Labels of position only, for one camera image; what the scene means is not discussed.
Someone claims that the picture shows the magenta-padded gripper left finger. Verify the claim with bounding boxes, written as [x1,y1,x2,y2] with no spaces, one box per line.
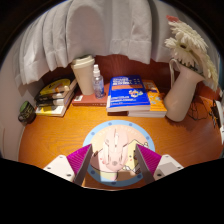
[43,143,94,186]

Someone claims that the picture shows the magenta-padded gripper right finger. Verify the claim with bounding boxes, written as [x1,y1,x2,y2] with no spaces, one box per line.
[134,143,184,185]

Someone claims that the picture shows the pink computer mouse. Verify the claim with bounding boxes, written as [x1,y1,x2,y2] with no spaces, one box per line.
[99,128,129,173]

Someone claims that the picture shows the yellow and white book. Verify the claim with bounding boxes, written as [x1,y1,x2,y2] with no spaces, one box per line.
[34,99,73,118]

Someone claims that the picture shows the dark green mug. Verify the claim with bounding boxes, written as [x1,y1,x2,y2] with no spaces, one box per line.
[17,100,37,126]

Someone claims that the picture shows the orange book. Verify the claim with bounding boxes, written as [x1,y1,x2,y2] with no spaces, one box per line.
[127,79,168,118]

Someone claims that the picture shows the white device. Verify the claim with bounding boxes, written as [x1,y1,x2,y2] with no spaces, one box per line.
[213,99,224,146]

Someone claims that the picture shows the white pitcher vase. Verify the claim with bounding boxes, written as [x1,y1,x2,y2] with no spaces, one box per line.
[163,58,205,123]

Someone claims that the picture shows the red-brown book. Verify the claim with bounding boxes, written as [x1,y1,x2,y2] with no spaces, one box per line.
[71,83,110,107]

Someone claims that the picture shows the yellow and black book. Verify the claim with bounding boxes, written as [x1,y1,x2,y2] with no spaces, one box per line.
[34,78,78,99]

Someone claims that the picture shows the blue book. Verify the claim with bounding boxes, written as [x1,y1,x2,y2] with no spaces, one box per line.
[106,74,152,113]

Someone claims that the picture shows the clear spray bottle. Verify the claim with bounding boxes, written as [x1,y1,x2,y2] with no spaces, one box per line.
[92,64,106,99]

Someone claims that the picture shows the white lidded tumbler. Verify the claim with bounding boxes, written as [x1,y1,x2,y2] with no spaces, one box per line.
[70,54,96,96]

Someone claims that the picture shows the white flower bouquet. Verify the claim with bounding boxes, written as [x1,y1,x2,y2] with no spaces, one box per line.
[164,15,219,91]

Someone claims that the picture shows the white curtain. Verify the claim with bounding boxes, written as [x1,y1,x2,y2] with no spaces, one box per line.
[13,0,214,86]

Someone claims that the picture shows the black cables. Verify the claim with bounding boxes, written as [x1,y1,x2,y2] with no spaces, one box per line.
[188,98,218,123]

